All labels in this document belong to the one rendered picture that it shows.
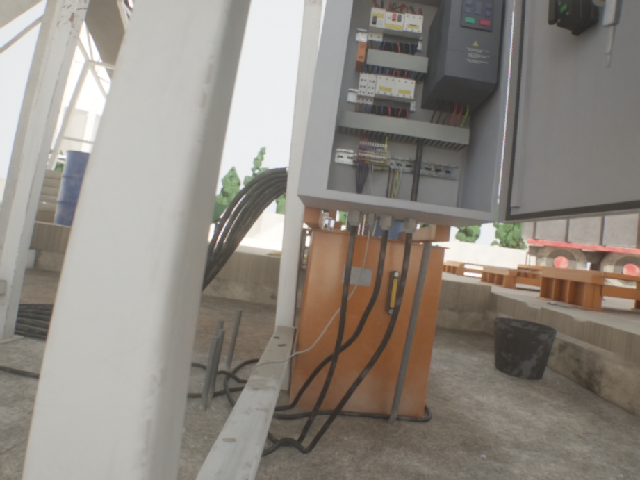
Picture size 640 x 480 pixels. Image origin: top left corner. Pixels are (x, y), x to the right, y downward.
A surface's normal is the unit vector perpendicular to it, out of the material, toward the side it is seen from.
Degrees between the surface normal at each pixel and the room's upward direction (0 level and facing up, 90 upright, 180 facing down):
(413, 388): 90
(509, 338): 98
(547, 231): 90
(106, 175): 81
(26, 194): 91
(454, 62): 90
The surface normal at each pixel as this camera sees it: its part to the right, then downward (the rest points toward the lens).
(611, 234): -0.53, -0.12
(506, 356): -0.83, 0.00
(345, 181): 0.01, -0.05
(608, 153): -0.98, -0.14
